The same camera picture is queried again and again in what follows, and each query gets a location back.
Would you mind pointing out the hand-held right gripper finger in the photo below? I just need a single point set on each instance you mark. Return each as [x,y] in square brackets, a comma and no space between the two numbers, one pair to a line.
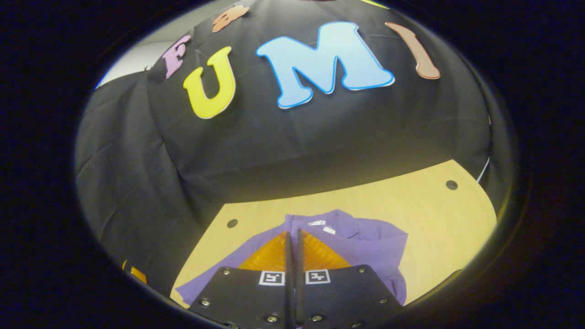
[289,297]
[299,297]

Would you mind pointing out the purple button-up garment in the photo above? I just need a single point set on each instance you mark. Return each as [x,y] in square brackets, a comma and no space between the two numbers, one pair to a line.
[365,242]

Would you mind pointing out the black backdrop cloth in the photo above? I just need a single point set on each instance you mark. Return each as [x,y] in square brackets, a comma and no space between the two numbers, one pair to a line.
[297,151]

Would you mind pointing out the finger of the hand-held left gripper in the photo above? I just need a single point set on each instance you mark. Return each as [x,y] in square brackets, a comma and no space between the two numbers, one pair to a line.
[137,274]

